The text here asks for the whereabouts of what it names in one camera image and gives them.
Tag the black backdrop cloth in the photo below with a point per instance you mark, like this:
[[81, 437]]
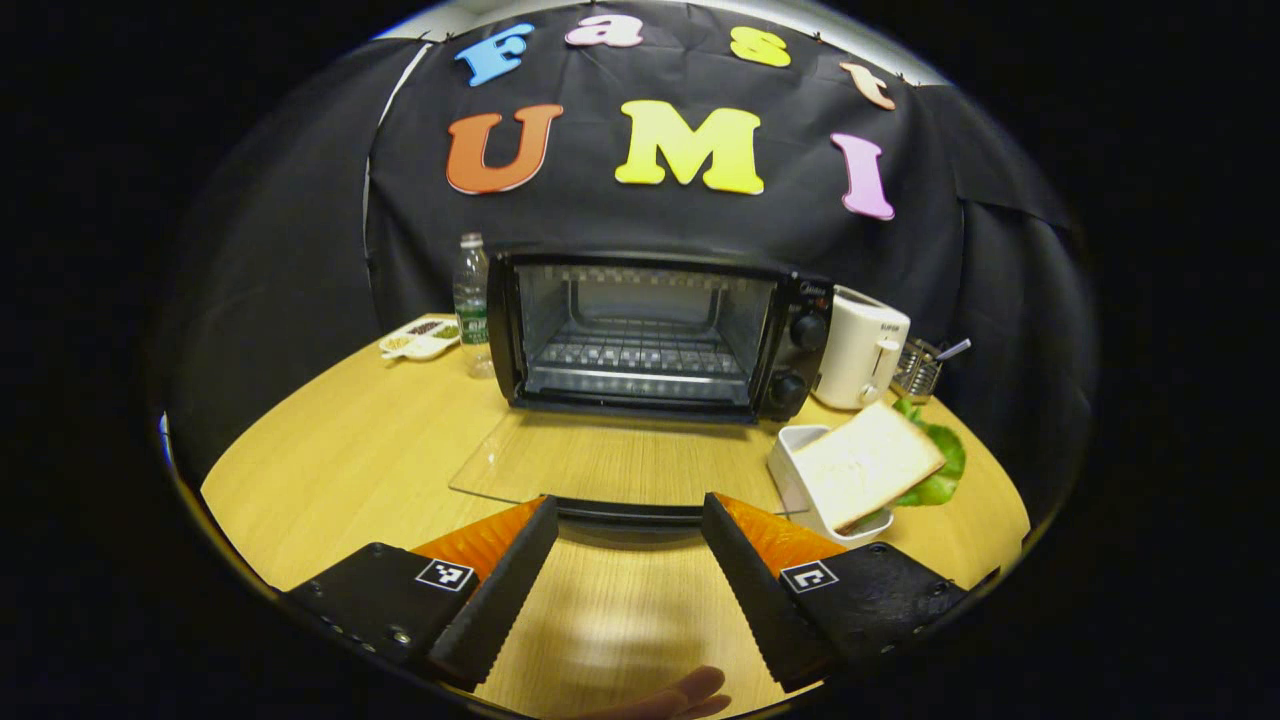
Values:
[[600, 220]]

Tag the green lettuce leaf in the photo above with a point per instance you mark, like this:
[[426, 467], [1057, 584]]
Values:
[[940, 480]]

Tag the white bread slice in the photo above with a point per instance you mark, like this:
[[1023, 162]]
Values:
[[865, 465]]

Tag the metal spoon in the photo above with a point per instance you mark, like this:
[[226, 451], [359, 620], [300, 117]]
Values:
[[955, 349]]

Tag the white toaster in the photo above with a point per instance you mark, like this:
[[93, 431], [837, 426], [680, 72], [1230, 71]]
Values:
[[855, 350]]

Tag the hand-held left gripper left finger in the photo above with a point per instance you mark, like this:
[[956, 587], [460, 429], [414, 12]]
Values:
[[500, 600]]

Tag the black electric oven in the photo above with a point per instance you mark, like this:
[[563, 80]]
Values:
[[790, 300]]

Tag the clear water bottle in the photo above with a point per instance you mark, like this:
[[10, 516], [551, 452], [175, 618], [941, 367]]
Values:
[[472, 300]]

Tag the white rectangular tray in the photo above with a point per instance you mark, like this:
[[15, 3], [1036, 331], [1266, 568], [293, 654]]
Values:
[[790, 470]]

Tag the white divided dish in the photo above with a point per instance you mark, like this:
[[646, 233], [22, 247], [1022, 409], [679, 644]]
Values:
[[420, 342]]

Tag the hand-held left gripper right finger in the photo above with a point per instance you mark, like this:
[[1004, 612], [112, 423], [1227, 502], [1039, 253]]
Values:
[[755, 600]]

